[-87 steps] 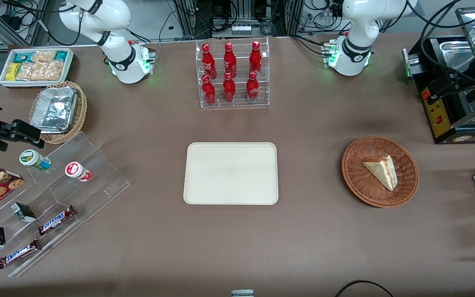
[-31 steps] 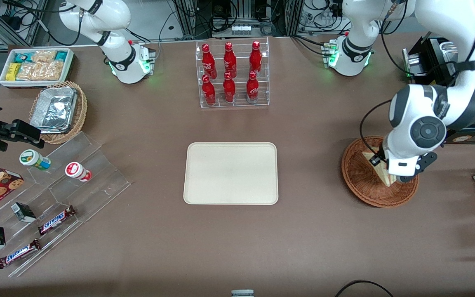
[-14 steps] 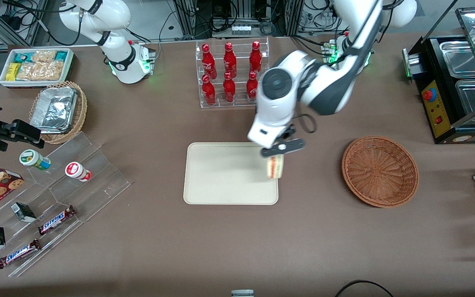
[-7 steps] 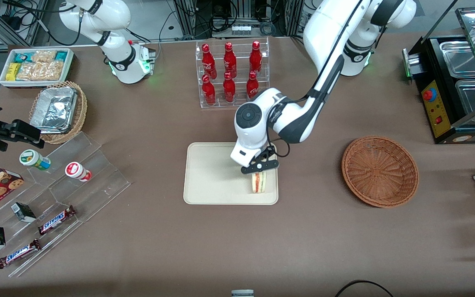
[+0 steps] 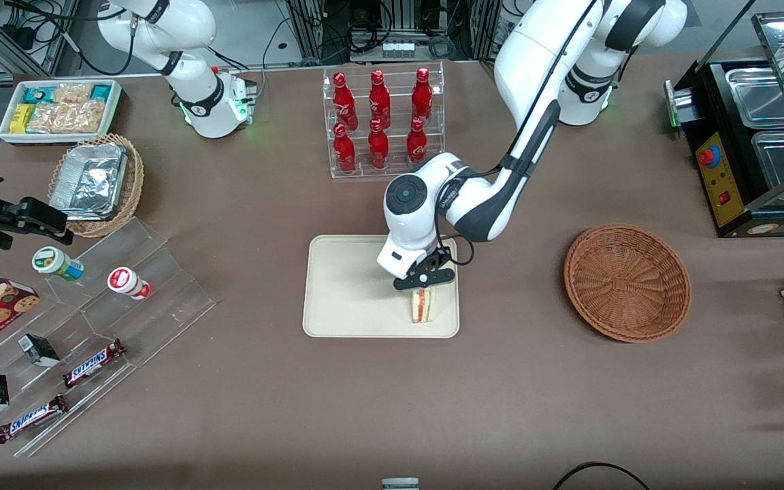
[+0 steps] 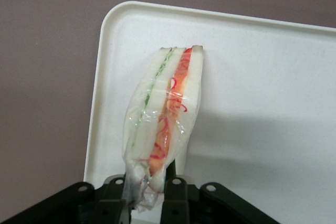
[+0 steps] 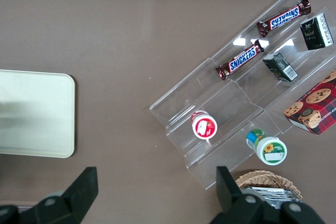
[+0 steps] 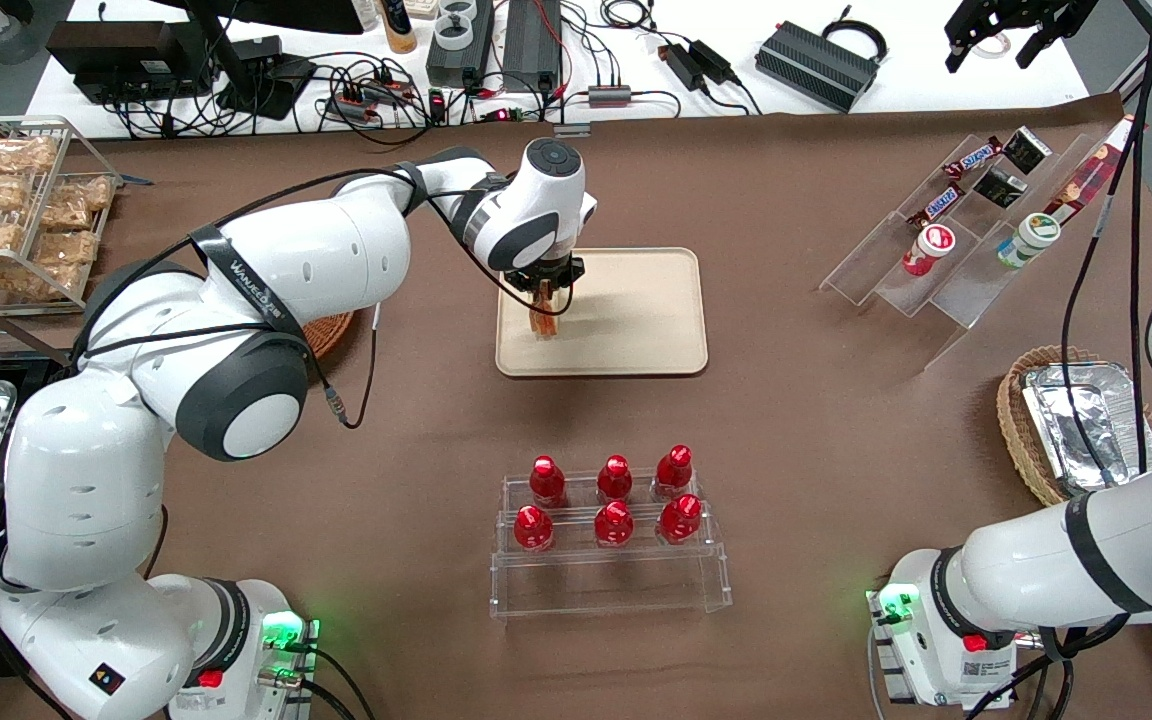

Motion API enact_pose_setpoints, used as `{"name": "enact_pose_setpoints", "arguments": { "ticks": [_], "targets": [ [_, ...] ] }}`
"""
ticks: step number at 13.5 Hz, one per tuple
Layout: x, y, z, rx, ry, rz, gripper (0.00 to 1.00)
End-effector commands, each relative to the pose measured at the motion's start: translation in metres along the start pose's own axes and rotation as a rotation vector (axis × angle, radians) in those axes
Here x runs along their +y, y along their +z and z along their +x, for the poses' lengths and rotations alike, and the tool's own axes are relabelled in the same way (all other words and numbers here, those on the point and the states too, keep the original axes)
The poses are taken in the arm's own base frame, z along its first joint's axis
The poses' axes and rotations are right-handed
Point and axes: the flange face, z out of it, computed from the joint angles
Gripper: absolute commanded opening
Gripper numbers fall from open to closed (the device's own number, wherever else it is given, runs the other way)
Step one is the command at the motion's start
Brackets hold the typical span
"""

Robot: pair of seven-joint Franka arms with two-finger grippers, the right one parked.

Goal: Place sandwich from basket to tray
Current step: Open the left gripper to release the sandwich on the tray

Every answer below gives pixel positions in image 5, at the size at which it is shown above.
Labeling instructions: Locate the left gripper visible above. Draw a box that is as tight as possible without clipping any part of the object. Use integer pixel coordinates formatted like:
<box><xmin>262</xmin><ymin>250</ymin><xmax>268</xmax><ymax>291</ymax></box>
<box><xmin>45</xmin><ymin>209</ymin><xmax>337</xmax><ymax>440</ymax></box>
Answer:
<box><xmin>376</xmin><ymin>233</ymin><xmax>457</xmax><ymax>293</ymax></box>

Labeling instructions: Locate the triangular sandwich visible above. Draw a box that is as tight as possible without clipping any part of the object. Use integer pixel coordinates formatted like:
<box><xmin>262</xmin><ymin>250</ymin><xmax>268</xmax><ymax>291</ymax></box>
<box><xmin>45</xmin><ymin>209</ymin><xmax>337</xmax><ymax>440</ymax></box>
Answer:
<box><xmin>408</xmin><ymin>287</ymin><xmax>439</xmax><ymax>325</ymax></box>

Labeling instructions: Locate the cream rectangular tray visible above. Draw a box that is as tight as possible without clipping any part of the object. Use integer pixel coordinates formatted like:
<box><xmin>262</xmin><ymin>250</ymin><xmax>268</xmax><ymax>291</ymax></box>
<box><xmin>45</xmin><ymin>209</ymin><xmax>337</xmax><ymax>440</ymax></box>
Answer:
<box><xmin>302</xmin><ymin>235</ymin><xmax>461</xmax><ymax>339</ymax></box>

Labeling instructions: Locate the light wicker basket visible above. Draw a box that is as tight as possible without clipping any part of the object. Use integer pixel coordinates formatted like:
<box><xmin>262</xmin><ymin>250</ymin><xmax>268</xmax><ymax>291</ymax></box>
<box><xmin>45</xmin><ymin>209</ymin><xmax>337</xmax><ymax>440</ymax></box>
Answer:
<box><xmin>48</xmin><ymin>133</ymin><xmax>145</xmax><ymax>239</ymax></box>

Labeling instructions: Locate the brown round wicker basket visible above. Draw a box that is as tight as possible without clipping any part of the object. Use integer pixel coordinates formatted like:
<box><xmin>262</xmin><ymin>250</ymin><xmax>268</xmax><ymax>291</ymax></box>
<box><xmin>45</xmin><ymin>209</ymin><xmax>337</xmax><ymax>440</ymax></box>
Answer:
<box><xmin>563</xmin><ymin>224</ymin><xmax>693</xmax><ymax>344</ymax></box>

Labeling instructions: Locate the green label yogurt cup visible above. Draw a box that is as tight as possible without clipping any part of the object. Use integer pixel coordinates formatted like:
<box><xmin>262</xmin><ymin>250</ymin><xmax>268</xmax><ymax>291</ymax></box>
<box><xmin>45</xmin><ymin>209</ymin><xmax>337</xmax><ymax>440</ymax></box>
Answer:
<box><xmin>31</xmin><ymin>246</ymin><xmax>85</xmax><ymax>282</ymax></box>

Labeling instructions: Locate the aluminium foil container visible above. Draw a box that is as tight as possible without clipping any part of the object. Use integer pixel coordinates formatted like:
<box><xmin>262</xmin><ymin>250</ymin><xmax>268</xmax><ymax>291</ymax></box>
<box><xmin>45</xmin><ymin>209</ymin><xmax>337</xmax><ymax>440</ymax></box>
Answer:
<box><xmin>49</xmin><ymin>142</ymin><xmax>129</xmax><ymax>222</ymax></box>

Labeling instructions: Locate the white rectangular snack bin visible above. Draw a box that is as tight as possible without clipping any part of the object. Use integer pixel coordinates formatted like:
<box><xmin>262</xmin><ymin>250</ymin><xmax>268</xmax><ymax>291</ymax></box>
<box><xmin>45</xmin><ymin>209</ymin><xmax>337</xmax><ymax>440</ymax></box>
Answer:
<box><xmin>0</xmin><ymin>79</ymin><xmax>124</xmax><ymax>146</ymax></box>

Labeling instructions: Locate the red label yogurt cup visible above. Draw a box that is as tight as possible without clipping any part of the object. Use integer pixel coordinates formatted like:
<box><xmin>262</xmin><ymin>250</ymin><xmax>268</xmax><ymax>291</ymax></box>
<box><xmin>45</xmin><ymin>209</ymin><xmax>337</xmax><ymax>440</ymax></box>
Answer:
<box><xmin>107</xmin><ymin>267</ymin><xmax>153</xmax><ymax>301</ymax></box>

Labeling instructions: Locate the yellow snack packet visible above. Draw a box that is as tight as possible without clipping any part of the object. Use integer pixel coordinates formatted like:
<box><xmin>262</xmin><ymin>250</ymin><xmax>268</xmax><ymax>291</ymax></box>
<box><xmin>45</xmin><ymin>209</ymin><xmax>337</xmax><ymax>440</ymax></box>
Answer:
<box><xmin>10</xmin><ymin>103</ymin><xmax>36</xmax><ymax>135</ymax></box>

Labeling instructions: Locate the clear bag of crackers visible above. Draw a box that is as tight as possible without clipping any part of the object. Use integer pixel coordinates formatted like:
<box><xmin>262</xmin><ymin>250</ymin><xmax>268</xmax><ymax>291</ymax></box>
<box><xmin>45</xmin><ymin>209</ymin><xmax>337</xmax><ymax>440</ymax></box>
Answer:
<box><xmin>27</xmin><ymin>101</ymin><xmax>108</xmax><ymax>134</ymax></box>

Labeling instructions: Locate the clear acrylic bottle rack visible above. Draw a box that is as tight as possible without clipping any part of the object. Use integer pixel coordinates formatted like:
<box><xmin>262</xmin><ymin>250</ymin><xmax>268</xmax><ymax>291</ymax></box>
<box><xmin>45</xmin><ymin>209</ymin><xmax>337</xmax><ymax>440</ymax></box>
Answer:
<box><xmin>323</xmin><ymin>61</ymin><xmax>446</xmax><ymax>180</ymax></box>

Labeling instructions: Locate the red cola bottle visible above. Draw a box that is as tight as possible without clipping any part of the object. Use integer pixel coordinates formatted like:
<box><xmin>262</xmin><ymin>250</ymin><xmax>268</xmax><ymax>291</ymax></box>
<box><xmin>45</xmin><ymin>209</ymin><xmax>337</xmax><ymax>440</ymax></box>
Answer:
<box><xmin>368</xmin><ymin>69</ymin><xmax>392</xmax><ymax>129</ymax></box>
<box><xmin>411</xmin><ymin>67</ymin><xmax>434</xmax><ymax>124</ymax></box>
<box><xmin>333</xmin><ymin>122</ymin><xmax>357</xmax><ymax>175</ymax></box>
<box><xmin>333</xmin><ymin>72</ymin><xmax>358</xmax><ymax>131</ymax></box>
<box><xmin>406</xmin><ymin>117</ymin><xmax>429</xmax><ymax>169</ymax></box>
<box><xmin>367</xmin><ymin>119</ymin><xmax>390</xmax><ymax>171</ymax></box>

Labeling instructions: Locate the clear acrylic step stand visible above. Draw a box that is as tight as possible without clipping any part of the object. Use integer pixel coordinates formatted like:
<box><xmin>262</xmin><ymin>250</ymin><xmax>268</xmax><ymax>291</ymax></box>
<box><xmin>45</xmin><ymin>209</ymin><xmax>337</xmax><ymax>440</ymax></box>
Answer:
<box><xmin>0</xmin><ymin>216</ymin><xmax>218</xmax><ymax>459</ymax></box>

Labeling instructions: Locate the Snickers chocolate bar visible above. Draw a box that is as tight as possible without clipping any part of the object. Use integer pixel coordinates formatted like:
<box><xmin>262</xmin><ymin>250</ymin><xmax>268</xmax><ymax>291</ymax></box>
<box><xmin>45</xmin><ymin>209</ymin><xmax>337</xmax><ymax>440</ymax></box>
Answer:
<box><xmin>62</xmin><ymin>338</ymin><xmax>127</xmax><ymax>389</ymax></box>
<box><xmin>0</xmin><ymin>394</ymin><xmax>69</xmax><ymax>445</ymax></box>

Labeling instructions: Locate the black food warmer machine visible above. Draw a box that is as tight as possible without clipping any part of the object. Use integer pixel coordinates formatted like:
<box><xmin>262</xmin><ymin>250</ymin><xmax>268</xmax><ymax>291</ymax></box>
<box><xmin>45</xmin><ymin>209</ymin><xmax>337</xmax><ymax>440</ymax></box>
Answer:
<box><xmin>664</xmin><ymin>10</ymin><xmax>784</xmax><ymax>239</ymax></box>

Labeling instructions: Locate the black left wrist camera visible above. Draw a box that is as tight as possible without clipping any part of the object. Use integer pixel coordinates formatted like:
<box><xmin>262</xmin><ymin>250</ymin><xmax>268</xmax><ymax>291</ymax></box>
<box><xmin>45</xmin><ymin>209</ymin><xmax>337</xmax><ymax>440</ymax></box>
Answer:
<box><xmin>425</xmin><ymin>246</ymin><xmax>458</xmax><ymax>273</ymax></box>

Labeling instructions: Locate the black cable loop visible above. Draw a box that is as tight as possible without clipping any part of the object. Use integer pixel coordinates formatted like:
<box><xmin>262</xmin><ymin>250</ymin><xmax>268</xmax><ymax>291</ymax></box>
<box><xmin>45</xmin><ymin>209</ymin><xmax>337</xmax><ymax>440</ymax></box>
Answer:
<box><xmin>553</xmin><ymin>461</ymin><xmax>652</xmax><ymax>490</ymax></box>

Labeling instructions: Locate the aluminium profile frame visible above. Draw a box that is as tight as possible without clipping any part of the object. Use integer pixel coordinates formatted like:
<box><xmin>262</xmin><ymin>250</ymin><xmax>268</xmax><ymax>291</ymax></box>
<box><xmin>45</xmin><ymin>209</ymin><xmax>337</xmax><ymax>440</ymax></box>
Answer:
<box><xmin>283</xmin><ymin>0</ymin><xmax>502</xmax><ymax>66</ymax></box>

